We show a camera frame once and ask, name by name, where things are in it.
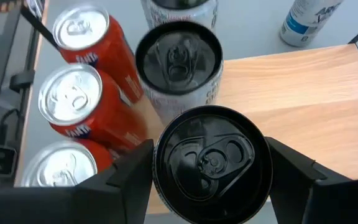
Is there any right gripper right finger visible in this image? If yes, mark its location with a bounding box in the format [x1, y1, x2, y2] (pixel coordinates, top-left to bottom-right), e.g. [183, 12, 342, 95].
[265, 136, 358, 224]

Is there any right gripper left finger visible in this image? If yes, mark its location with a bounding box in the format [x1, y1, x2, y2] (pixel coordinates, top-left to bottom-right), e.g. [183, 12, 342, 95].
[0, 139, 155, 224]

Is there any red Fanta soda can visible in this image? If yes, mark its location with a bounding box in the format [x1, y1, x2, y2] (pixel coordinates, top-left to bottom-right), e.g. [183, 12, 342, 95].
[37, 63, 149, 150]
[52, 2, 145, 105]
[20, 138, 114, 187]

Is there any white Celsius energy can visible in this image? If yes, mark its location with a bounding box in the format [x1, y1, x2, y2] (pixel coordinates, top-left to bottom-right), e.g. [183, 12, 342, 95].
[152, 105, 274, 224]
[134, 20, 224, 125]
[279, 0, 344, 48]
[140, 0, 219, 32]

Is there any black orange striped floor mat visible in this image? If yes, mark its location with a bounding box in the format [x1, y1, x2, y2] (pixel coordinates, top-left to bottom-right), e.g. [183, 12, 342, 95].
[0, 0, 24, 14]

